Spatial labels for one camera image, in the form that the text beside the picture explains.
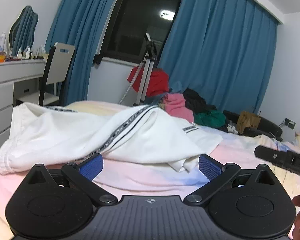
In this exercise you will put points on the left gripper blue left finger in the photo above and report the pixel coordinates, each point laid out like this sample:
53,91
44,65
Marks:
81,176

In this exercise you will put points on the blue curtain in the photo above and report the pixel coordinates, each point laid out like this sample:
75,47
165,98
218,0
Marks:
222,49
79,23

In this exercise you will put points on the white dressing table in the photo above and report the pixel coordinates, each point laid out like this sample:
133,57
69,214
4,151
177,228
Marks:
10,73

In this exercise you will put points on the white sweatpants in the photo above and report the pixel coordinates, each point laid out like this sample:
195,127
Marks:
142,134

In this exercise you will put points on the wall power socket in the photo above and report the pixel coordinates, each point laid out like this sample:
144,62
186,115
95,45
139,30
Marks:
289,123

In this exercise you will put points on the red garment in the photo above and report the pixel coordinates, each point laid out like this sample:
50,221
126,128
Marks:
158,83

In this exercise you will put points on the left blue curtain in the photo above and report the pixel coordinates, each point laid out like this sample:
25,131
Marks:
79,23

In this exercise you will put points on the beige black chair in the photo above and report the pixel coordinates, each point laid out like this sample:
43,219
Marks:
56,69

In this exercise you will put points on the brown paper bag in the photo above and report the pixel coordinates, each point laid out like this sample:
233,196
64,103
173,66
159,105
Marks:
247,119

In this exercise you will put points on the black armchair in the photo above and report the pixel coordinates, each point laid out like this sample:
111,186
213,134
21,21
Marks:
265,127

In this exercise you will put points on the pink garment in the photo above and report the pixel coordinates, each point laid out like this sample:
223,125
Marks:
174,105

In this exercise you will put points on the wavy vanity mirror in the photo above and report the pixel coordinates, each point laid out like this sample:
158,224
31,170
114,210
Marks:
21,34

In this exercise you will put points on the dark window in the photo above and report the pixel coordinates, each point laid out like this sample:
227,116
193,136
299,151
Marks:
130,21

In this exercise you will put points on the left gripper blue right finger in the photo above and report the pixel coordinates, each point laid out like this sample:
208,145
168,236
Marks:
220,176

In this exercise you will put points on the green garment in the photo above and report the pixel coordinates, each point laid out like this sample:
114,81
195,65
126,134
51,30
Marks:
213,119

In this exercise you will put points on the right blue curtain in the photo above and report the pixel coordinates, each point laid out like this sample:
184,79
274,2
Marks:
222,49

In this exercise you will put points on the black garment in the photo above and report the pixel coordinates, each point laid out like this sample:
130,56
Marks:
196,103

